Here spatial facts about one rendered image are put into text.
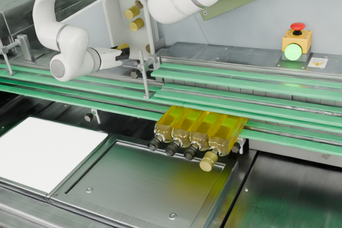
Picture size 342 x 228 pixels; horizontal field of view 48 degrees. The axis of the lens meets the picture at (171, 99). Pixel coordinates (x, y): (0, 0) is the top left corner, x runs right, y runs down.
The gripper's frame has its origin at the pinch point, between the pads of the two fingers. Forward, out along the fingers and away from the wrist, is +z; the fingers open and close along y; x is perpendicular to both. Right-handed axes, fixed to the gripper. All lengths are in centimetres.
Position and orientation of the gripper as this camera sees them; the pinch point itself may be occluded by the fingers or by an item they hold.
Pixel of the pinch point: (119, 52)
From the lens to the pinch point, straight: 127.4
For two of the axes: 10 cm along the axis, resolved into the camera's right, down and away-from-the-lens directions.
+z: 4.6, -2.6, 8.5
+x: 0.3, -9.5, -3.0
